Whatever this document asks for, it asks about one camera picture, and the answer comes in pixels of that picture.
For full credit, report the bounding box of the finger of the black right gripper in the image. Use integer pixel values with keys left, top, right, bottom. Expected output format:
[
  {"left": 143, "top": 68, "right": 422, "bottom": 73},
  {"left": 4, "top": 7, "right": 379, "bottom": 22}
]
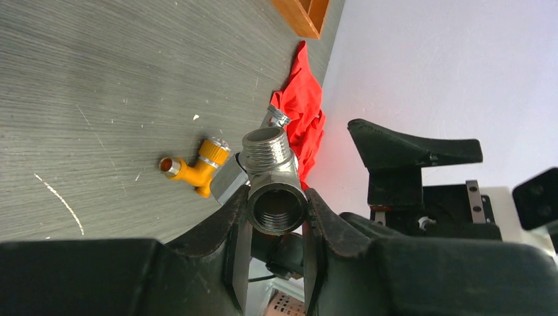
[{"left": 347, "top": 118, "right": 483, "bottom": 206}]

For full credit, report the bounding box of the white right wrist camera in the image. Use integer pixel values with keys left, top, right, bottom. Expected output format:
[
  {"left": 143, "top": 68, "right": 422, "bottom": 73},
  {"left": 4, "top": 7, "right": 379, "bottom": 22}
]
[{"left": 512, "top": 167, "right": 557, "bottom": 253}]

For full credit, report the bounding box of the chrome metal faucet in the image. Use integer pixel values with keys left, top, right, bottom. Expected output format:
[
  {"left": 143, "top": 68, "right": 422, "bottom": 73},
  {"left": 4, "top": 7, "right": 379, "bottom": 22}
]
[{"left": 210, "top": 105, "right": 307, "bottom": 236}]

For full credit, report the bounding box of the wooden compartment tray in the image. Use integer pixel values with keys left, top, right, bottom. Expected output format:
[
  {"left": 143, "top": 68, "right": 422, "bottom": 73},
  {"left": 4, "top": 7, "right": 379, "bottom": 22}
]
[{"left": 270, "top": 0, "right": 330, "bottom": 40}]

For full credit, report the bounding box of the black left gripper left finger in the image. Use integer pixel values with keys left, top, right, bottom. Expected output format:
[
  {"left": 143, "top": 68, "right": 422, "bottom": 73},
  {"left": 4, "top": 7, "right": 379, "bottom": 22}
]
[{"left": 1, "top": 186, "right": 252, "bottom": 315}]

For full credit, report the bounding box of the pink perforated basket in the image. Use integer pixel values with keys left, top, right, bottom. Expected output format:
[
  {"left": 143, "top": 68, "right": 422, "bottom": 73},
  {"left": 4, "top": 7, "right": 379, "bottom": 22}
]
[{"left": 263, "top": 292, "right": 306, "bottom": 316}]

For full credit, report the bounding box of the red cloth at right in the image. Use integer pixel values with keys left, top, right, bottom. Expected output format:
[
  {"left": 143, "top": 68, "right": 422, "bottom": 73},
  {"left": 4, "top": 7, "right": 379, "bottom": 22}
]
[{"left": 270, "top": 41, "right": 326, "bottom": 190}]

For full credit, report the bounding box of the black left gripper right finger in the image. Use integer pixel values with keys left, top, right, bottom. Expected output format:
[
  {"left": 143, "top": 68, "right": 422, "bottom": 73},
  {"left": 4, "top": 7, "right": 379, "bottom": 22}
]
[{"left": 303, "top": 189, "right": 557, "bottom": 315}]

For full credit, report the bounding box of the orange plastic faucet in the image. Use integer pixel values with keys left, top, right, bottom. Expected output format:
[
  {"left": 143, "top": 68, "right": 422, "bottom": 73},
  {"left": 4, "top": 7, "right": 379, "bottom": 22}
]
[{"left": 159, "top": 137, "right": 230, "bottom": 198}]

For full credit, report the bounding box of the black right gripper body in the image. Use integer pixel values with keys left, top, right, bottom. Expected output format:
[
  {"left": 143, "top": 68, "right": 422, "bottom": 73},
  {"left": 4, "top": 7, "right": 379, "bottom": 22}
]
[{"left": 370, "top": 184, "right": 503, "bottom": 241}]

